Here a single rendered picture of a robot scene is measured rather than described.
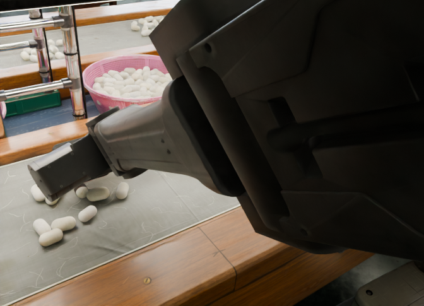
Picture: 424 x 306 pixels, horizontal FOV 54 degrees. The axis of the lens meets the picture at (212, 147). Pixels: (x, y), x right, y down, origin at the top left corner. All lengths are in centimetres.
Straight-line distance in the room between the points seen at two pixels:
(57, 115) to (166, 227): 53
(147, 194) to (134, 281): 20
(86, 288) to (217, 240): 19
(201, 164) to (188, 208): 49
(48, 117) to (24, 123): 6
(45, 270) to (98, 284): 9
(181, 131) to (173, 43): 4
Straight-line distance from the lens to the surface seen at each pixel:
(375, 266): 174
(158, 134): 24
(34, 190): 73
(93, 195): 70
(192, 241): 60
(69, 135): 84
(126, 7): 163
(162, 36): 18
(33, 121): 109
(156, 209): 69
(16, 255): 66
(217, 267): 57
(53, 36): 143
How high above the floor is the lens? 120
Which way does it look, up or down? 33 degrees down
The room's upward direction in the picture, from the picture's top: 4 degrees clockwise
